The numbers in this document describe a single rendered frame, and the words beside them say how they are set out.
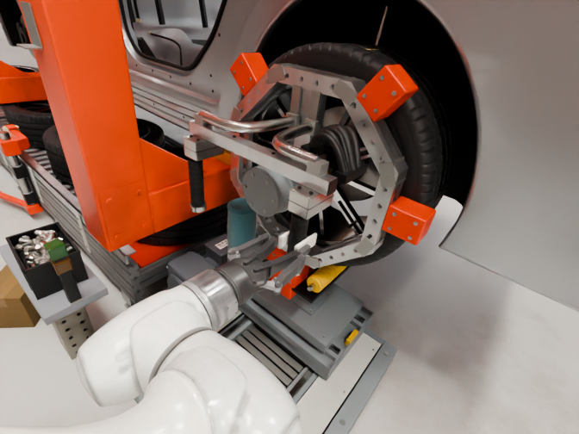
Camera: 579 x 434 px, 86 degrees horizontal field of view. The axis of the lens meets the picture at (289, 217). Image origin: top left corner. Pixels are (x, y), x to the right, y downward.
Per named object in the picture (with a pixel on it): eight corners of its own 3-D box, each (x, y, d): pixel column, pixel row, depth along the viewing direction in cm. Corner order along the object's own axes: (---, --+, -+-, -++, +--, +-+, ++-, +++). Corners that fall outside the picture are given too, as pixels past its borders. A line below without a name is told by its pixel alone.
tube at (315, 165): (367, 154, 70) (379, 107, 65) (319, 178, 57) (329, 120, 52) (306, 133, 79) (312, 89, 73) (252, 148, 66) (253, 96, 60)
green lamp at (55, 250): (69, 255, 83) (65, 244, 81) (52, 262, 81) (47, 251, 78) (63, 248, 85) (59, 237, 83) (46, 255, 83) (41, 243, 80)
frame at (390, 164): (369, 286, 92) (435, 95, 63) (357, 298, 87) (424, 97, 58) (242, 211, 119) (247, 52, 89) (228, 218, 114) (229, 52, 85)
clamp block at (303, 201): (332, 205, 65) (337, 182, 62) (306, 221, 59) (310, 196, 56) (313, 195, 68) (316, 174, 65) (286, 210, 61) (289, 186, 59)
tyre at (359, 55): (507, 186, 82) (370, -13, 86) (490, 218, 66) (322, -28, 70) (339, 260, 130) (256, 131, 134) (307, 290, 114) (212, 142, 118)
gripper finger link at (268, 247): (246, 280, 57) (240, 276, 57) (277, 249, 65) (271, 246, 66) (247, 264, 55) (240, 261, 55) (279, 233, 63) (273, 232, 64)
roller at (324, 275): (359, 258, 118) (363, 246, 115) (314, 300, 98) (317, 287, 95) (346, 251, 121) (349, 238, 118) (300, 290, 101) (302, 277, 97)
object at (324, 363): (369, 325, 142) (375, 311, 136) (326, 382, 117) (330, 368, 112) (286, 270, 166) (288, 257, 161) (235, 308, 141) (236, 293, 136)
